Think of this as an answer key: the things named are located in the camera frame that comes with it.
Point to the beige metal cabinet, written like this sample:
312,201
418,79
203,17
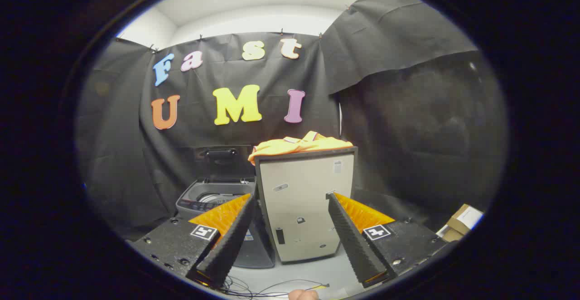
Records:
303,191

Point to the orange polo shirt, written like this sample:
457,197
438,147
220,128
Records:
294,146

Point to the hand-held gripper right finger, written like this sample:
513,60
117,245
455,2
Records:
351,241

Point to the grey washing machine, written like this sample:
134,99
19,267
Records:
195,200

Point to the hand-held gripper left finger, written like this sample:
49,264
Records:
231,241

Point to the cardboard box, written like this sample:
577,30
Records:
464,218

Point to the black backdrop cloth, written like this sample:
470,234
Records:
389,123

